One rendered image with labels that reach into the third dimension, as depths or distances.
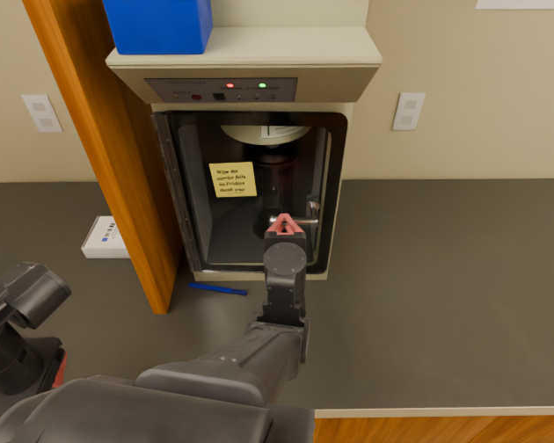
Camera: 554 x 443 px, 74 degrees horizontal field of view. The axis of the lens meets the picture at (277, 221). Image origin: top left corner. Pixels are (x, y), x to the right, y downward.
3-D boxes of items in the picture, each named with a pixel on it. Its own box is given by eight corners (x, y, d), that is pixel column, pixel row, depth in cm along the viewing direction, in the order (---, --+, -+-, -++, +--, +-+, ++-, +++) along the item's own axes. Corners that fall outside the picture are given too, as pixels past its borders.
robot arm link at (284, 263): (242, 359, 51) (304, 368, 49) (232, 314, 43) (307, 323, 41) (259, 287, 59) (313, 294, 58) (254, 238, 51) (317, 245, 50)
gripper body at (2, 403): (65, 343, 53) (43, 315, 48) (33, 419, 46) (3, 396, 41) (20, 344, 53) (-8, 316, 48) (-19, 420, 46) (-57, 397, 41)
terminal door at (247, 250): (194, 269, 86) (156, 109, 58) (325, 272, 86) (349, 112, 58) (194, 272, 86) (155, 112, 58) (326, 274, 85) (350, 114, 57)
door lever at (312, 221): (270, 209, 72) (270, 199, 70) (319, 210, 71) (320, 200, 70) (268, 229, 68) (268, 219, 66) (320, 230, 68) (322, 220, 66)
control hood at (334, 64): (147, 97, 57) (129, 26, 50) (355, 95, 58) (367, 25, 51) (126, 135, 49) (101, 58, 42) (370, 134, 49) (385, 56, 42)
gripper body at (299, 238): (305, 228, 59) (309, 265, 54) (302, 269, 66) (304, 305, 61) (265, 229, 59) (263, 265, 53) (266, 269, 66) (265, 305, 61)
